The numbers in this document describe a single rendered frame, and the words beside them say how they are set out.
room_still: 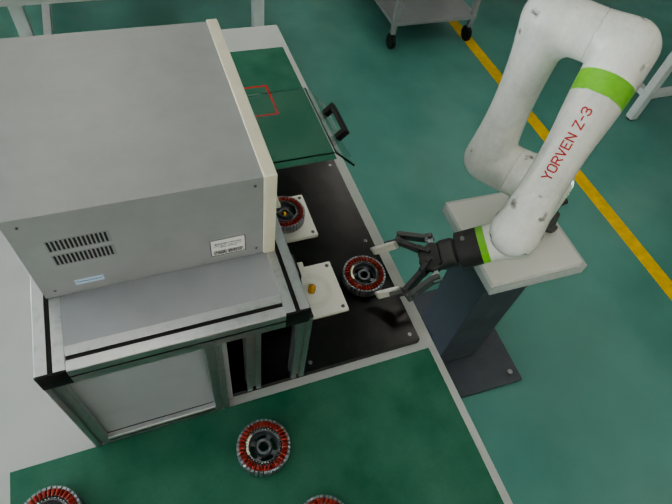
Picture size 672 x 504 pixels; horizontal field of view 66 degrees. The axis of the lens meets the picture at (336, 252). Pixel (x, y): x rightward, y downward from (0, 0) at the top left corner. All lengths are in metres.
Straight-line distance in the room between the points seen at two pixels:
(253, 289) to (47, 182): 0.36
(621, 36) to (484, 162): 0.44
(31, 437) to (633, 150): 3.24
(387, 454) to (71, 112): 0.91
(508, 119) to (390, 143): 1.59
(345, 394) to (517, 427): 1.09
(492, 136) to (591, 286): 1.44
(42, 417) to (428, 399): 0.85
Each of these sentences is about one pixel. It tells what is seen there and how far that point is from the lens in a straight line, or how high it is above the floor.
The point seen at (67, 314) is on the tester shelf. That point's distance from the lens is 0.96.
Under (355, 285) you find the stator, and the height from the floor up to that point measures 0.81.
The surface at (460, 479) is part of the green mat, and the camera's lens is 1.25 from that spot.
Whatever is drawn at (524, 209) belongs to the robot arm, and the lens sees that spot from 1.13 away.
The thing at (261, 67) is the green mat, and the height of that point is 0.75.
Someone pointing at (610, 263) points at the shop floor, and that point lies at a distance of 2.85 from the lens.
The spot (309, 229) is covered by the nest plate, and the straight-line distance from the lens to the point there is 1.43.
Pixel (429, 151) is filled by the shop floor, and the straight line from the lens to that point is 2.93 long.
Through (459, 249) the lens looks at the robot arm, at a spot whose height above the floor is 0.95.
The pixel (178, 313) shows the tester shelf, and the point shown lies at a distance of 0.92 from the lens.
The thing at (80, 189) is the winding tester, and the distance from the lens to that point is 0.83.
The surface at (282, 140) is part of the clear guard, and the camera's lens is 1.25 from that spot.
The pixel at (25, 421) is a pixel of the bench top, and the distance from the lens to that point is 1.32.
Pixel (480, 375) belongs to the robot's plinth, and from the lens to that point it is 2.21.
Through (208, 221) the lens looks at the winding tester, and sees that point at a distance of 0.86.
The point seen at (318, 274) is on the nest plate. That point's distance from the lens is 1.35.
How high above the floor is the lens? 1.91
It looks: 54 degrees down
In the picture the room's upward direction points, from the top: 11 degrees clockwise
